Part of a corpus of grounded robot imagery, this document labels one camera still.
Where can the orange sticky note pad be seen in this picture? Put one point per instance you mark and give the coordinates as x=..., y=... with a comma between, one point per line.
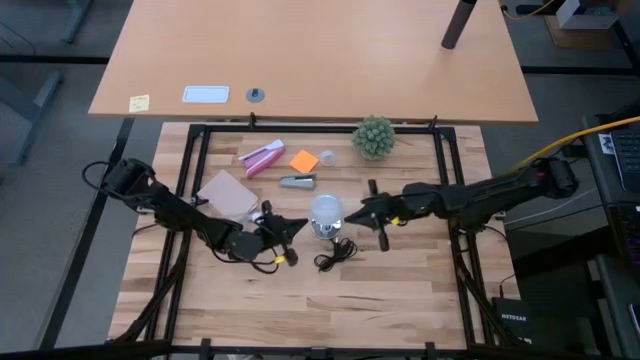
x=304, y=161

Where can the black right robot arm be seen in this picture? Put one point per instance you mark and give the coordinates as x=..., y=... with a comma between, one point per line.
x=500, y=195

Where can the white rectangular card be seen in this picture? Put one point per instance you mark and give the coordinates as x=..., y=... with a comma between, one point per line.
x=206, y=94

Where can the black aluminium table frame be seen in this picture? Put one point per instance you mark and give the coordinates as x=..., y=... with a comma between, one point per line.
x=320, y=129

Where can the black keyboard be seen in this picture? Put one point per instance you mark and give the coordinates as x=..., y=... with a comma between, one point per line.
x=627, y=160

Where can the artificial green potted plant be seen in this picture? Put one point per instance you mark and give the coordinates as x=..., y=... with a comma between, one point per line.
x=374, y=137

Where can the grey desk grommet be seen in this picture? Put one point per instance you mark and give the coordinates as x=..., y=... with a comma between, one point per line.
x=255, y=95

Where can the brown cardboard sheet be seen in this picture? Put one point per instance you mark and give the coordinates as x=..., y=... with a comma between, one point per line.
x=590, y=39

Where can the grey stapler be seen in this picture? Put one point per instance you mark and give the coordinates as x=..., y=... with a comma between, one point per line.
x=298, y=182

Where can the beige paper pad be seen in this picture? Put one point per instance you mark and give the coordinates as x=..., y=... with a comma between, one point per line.
x=227, y=192

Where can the pink stapler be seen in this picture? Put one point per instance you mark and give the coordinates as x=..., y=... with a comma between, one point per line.
x=262, y=160

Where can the black Netgear router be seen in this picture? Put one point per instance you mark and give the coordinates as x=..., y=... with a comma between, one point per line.
x=512, y=320

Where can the small white spotlight bulb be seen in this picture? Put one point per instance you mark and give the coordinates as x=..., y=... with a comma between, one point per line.
x=257, y=218

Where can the small clear plastic cup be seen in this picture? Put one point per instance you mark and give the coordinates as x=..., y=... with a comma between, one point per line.
x=328, y=158

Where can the grey open box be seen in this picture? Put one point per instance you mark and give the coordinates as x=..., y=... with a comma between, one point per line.
x=580, y=22

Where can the light wooden desk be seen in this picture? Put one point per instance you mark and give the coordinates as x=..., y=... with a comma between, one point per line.
x=310, y=55

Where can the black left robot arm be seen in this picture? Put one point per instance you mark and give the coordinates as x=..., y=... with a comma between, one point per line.
x=175, y=212

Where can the dark grey cylinder post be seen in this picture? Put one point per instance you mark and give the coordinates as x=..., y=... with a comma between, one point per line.
x=457, y=25

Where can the grey table leg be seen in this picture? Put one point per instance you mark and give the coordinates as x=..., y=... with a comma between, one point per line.
x=40, y=100

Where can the white printed sticker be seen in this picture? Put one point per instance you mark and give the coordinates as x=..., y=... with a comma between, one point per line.
x=607, y=144

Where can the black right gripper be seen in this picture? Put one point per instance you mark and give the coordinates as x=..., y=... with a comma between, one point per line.
x=415, y=202

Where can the yellow sticky note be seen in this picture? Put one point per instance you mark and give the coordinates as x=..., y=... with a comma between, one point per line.
x=139, y=103

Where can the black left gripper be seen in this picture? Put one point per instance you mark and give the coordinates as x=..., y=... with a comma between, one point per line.
x=247, y=245

